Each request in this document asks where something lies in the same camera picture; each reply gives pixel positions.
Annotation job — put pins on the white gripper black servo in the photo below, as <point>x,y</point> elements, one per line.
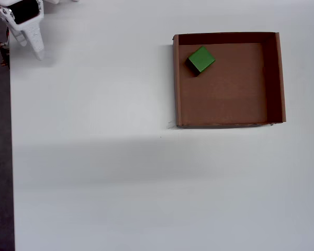
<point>23,12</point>

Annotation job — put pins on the green cube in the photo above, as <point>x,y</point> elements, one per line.
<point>201,60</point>

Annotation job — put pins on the brown cardboard box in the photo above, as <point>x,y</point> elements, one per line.
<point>225,99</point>

